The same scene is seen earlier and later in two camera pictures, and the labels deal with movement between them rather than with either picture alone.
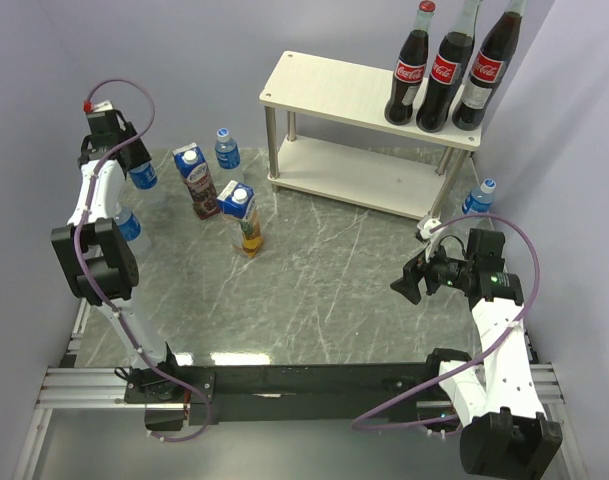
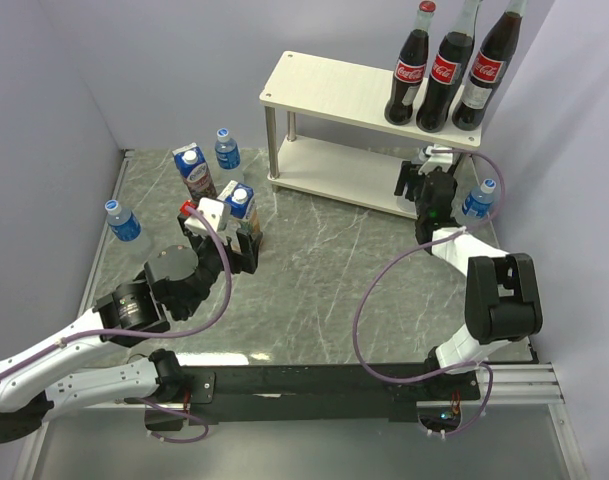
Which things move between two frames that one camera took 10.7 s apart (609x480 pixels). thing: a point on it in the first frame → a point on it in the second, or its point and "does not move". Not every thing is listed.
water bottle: (144, 177) → (404, 203)
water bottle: (480, 200) does not move
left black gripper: (140, 155) → (247, 260)
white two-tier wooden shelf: (375, 179) does not move
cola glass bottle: (409, 69) does not move
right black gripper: (413, 272) → (409, 173)
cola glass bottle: (449, 65) does not move
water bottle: (227, 151) does not move
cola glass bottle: (491, 62) does not move
